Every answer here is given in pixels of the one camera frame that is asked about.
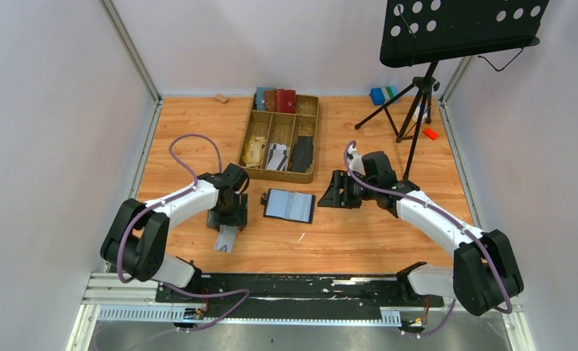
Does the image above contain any silver black cards stack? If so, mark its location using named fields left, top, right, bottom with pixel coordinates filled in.
left=265, top=143, right=290, bottom=171

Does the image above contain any green block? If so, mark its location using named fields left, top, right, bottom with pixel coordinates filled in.
left=384, top=86, right=398, bottom=102

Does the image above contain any white credit card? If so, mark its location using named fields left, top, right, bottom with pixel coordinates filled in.
left=214, top=225, right=238, bottom=253

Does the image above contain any red block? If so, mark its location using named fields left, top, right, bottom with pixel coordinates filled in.
left=423, top=128, right=439, bottom=140

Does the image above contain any white slotted cable duct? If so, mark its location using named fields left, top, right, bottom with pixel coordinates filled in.
left=97, top=300, right=401, bottom=327

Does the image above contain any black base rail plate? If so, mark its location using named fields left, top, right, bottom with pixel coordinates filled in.
left=155, top=272, right=446, bottom=321

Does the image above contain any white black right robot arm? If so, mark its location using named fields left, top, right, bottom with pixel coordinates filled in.
left=317, top=147, right=524, bottom=316

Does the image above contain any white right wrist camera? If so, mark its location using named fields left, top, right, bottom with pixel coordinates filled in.
left=346, top=146, right=365, bottom=176

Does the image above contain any black music stand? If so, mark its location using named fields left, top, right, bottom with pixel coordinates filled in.
left=354, top=0, right=551, bottom=182

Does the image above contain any black card holder with sleeves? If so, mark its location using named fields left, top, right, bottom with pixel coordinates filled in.
left=260, top=189, right=316, bottom=224

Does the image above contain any brown card wallet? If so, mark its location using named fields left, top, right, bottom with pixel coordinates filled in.
left=263, top=89, right=277, bottom=112

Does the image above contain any red card wallet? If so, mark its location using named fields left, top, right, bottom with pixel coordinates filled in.
left=275, top=89, right=297, bottom=113

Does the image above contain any small wooden block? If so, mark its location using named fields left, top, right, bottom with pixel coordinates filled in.
left=214, top=94, right=229, bottom=104

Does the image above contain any gold cards stack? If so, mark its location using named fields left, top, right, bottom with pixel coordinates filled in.
left=242, top=136, right=267, bottom=168

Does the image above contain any blue block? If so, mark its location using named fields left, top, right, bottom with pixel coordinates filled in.
left=369, top=87, right=387, bottom=106

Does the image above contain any blue card wallet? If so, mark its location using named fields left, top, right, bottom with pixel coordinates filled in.
left=254, top=86, right=275, bottom=111

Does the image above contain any woven wicker tray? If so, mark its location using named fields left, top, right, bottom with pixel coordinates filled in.
left=237, top=94, right=321, bottom=184

